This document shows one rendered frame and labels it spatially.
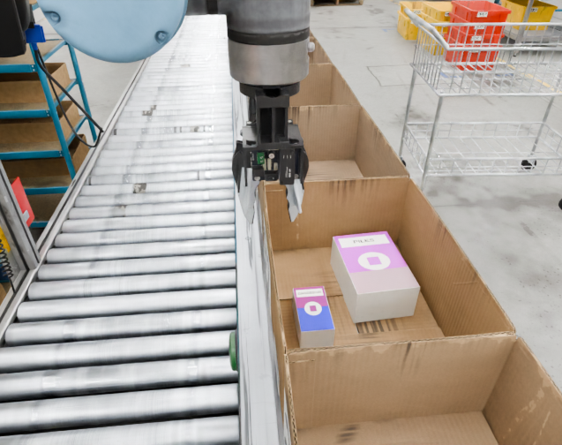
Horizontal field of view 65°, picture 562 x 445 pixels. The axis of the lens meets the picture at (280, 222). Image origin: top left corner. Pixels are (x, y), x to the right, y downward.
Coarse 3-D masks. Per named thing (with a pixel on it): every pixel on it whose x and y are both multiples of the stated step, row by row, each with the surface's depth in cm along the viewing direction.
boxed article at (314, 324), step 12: (300, 288) 77; (312, 288) 77; (300, 300) 74; (312, 300) 74; (324, 300) 74; (300, 312) 72; (312, 312) 72; (324, 312) 72; (300, 324) 70; (312, 324) 70; (324, 324) 70; (300, 336) 70; (312, 336) 70; (324, 336) 70
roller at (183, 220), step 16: (64, 224) 124; (80, 224) 124; (96, 224) 124; (112, 224) 125; (128, 224) 125; (144, 224) 125; (160, 224) 126; (176, 224) 126; (192, 224) 127; (208, 224) 127
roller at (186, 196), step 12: (156, 192) 138; (168, 192) 137; (180, 192) 137; (192, 192) 138; (204, 192) 138; (216, 192) 138; (228, 192) 138; (84, 204) 134; (96, 204) 135; (108, 204) 135; (120, 204) 135; (132, 204) 136
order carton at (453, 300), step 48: (336, 192) 86; (384, 192) 87; (288, 240) 91; (432, 240) 76; (288, 288) 83; (336, 288) 83; (432, 288) 77; (480, 288) 62; (288, 336) 74; (336, 336) 73; (384, 336) 73; (432, 336) 73
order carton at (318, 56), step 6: (312, 36) 180; (318, 42) 172; (318, 48) 171; (312, 54) 184; (318, 54) 172; (324, 54) 162; (312, 60) 185; (318, 60) 173; (324, 60) 162; (330, 60) 151
